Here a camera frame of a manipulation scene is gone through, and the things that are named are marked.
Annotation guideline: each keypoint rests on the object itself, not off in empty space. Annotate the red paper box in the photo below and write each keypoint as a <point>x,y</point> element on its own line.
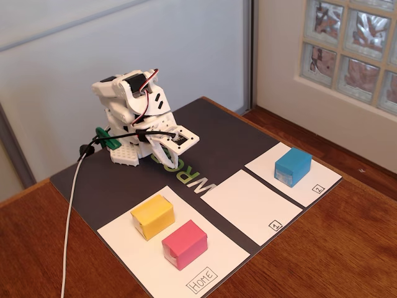
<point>186,245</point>

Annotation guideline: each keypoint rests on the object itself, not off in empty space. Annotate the white sheet marked home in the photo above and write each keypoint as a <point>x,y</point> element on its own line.
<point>124,245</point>

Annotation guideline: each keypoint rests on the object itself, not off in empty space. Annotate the yellow paper box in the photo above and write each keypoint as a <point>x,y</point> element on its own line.
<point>152,214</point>

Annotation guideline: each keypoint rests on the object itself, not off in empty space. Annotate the grey metal door frame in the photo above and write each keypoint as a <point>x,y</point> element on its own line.
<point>249,46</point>

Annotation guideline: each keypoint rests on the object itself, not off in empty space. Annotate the blue paper box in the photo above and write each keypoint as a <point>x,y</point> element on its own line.
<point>294,164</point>

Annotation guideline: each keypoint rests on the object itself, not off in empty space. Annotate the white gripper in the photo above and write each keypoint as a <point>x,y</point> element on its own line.
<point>157,144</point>

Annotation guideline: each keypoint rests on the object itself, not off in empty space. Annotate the white sheet marked one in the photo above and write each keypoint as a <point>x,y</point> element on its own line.
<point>248,205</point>

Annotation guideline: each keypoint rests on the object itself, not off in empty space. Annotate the grey metal post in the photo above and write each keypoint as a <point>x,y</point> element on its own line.
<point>15,149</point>

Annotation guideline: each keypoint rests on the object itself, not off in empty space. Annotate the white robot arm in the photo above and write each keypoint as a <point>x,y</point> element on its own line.
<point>114,90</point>

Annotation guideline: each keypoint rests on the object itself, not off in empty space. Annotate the black printed mat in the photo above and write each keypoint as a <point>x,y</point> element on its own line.
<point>124,180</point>

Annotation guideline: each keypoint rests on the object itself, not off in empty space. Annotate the glass block window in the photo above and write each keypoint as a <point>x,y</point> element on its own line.
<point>350,49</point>

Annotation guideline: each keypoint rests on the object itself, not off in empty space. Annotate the white sheet marked two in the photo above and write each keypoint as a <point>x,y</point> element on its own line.
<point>322,183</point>

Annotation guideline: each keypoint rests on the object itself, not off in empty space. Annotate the green clamp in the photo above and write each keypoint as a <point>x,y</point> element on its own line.
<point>107,139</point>

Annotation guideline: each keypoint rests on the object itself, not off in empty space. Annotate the frosted glass sliding door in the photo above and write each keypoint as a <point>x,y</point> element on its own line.
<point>186,46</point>

